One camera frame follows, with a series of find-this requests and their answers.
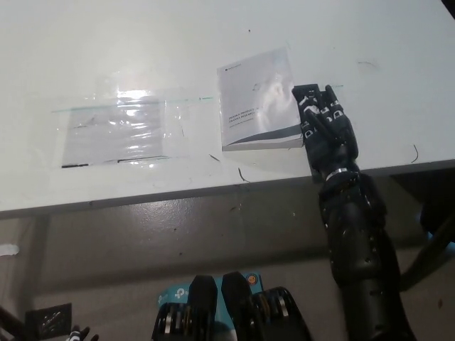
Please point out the clear plastic sheet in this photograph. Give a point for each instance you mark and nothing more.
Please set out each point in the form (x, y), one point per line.
(174, 128)

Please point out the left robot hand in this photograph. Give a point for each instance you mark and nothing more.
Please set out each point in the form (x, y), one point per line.
(81, 335)

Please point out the dark diagonal table frame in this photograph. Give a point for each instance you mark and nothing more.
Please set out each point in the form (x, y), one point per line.
(433, 248)

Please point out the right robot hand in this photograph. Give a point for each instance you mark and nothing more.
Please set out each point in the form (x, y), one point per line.
(328, 142)

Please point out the white grey paperback manual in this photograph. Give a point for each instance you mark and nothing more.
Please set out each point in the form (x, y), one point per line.
(256, 106)

